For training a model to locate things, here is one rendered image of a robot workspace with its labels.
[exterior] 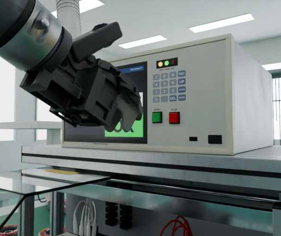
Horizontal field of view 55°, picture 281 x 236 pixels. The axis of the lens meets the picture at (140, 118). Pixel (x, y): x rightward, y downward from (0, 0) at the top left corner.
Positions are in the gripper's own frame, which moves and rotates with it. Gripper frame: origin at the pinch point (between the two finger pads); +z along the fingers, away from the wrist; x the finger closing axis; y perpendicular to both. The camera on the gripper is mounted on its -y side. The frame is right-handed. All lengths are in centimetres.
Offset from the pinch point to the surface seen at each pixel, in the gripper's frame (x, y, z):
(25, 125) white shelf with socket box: -90, -14, 31
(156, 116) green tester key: 0.2, -2.2, 6.1
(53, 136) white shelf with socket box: -106, -21, 59
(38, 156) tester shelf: -34.9, 7.1, 8.0
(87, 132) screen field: -19.6, 0.3, 7.9
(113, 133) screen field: -11.3, 0.5, 8.0
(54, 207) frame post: -38.6, 17.7, 22.2
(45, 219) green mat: -82, 23, 55
